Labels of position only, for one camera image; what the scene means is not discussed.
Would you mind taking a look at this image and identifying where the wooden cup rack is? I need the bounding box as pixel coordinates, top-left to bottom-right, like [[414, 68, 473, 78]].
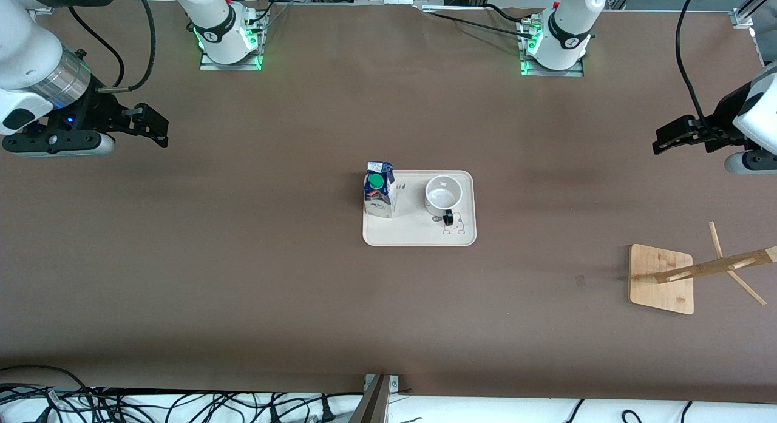
[[628, 222, 777, 315]]

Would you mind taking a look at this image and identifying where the cream rabbit print tray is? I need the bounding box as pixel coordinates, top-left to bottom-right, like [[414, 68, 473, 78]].
[[362, 170, 477, 247]]

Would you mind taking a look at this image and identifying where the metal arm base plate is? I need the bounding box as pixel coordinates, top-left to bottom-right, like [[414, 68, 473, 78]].
[[200, 3, 263, 71], [519, 16, 585, 78]]

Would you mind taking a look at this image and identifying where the blue white milk carton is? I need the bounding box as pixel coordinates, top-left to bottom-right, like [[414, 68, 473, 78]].
[[363, 161, 398, 219]]

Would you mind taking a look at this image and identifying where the aluminium profile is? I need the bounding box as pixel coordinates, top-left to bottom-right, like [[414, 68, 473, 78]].
[[730, 0, 777, 29]]

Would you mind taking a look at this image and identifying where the black cable metal connector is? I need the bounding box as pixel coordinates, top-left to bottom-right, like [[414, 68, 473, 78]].
[[95, 0, 157, 95]]

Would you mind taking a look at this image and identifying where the white mug black handle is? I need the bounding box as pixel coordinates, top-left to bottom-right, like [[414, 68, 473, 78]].
[[424, 175, 464, 226]]

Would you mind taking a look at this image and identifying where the aluminium profile post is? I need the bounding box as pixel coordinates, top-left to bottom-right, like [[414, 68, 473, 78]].
[[348, 374, 392, 423]]

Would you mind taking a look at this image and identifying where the brown table mat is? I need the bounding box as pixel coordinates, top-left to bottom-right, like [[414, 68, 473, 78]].
[[0, 0, 777, 405]]

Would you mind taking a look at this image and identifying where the aluminium rail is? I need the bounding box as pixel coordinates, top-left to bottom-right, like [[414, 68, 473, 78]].
[[750, 25, 767, 69]]

